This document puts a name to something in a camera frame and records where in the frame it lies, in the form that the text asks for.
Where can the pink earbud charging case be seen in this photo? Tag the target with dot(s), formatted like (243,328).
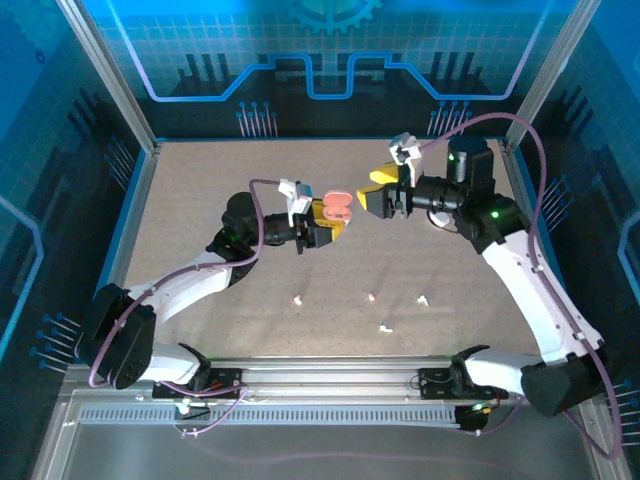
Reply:
(337,202)

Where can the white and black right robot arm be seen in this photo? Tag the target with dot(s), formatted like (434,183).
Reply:
(535,295)

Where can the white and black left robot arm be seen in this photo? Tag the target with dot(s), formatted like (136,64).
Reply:
(190,290)

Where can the aluminium frame post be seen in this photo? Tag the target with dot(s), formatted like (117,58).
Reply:
(548,75)
(111,75)

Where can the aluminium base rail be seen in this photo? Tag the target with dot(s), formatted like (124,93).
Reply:
(330,375)

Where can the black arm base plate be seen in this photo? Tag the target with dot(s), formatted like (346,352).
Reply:
(227,375)
(432,384)

